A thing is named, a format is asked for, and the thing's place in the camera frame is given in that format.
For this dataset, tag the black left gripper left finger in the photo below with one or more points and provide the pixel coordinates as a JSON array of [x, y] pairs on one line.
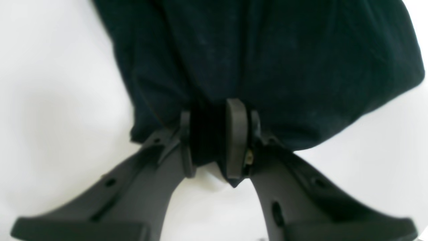
[[129, 203]]

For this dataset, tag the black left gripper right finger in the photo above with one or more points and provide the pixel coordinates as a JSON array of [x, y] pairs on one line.
[[298, 202]]

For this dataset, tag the black t-shirt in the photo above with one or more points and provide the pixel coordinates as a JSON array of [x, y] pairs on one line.
[[310, 67]]

